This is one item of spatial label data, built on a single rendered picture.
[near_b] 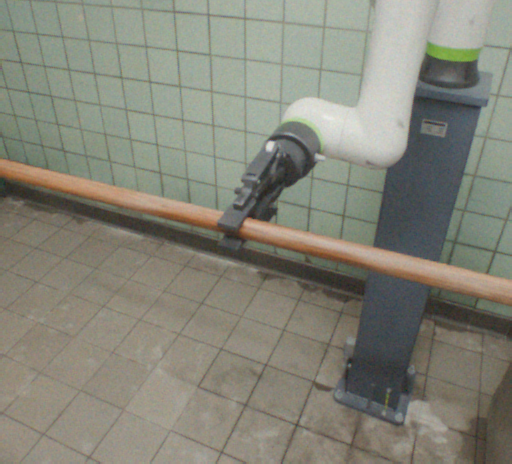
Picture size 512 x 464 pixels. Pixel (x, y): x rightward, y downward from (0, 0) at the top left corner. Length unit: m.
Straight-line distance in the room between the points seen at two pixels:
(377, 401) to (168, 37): 1.63
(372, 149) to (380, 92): 0.10
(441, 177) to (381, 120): 0.46
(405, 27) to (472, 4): 0.36
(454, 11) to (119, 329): 1.73
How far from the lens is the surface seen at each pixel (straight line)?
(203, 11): 2.01
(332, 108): 0.92
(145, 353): 2.10
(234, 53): 1.99
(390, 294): 1.55
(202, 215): 0.67
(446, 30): 1.21
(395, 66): 0.86
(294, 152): 0.79
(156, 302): 2.29
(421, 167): 1.30
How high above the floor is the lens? 1.58
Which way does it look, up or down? 34 degrees down
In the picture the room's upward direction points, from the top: straight up
